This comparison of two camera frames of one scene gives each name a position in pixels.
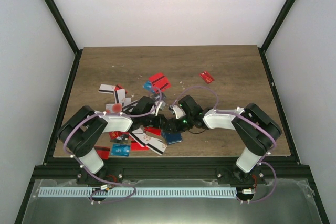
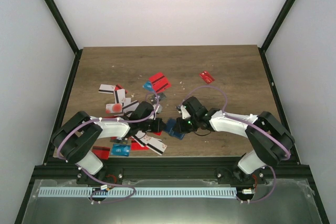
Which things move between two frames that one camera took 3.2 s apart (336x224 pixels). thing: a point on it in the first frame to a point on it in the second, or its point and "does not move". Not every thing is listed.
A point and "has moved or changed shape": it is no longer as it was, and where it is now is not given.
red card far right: x=207 y=77 does not move
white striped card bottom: x=155 y=145 does not move
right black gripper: x=174 y=126 does not move
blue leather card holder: x=172 y=137 has moved or changed shape
